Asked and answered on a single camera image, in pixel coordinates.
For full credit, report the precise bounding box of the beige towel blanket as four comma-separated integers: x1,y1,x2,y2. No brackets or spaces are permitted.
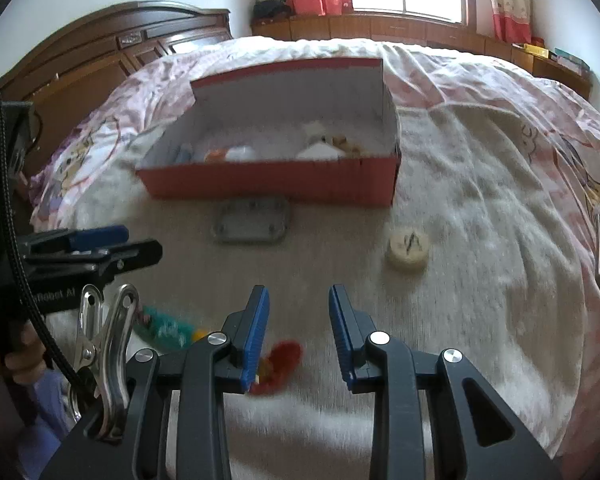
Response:
45,105,597,480

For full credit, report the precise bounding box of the dark bag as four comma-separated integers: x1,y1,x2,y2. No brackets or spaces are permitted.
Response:
252,0,293,20

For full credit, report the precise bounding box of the green tube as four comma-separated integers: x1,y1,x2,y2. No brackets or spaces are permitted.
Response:
135,307,207,351

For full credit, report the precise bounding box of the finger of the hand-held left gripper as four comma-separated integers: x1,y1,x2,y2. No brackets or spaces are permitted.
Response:
24,239,164,284
29,226,130,257

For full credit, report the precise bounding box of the green book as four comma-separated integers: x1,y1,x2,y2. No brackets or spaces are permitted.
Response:
552,47,592,74

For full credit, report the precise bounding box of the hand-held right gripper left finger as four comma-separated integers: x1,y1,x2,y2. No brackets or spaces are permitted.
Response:
40,284,271,480

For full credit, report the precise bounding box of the silver metal carabiner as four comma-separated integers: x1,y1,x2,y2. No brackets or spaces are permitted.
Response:
97,284,140,442

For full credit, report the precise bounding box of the brown wooden headboard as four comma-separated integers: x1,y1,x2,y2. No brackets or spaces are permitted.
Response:
0,1,233,171

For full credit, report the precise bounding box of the wooden window cabinet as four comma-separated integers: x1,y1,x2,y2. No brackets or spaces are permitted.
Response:
250,12,593,101

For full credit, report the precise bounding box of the pink printed bedsheet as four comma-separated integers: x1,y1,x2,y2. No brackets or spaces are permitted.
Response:
27,37,600,456

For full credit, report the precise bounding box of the purple clothing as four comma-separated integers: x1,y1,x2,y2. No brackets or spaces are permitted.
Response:
10,370,81,467

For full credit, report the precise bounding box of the red cardboard box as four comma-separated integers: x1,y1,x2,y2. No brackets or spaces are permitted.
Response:
135,57,402,207

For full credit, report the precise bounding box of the round wooden chess piece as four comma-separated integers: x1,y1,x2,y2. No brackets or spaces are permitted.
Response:
386,227,428,273

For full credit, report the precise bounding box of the person's left hand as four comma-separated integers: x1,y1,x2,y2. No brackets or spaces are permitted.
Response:
0,324,47,387

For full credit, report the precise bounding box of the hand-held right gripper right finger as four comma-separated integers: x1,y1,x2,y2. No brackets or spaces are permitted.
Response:
328,284,563,480

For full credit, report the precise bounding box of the black braided cable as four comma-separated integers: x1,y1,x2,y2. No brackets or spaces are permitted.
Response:
0,60,97,403

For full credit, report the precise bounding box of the grey plastic plate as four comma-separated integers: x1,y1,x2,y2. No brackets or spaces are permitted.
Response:
211,199,292,246

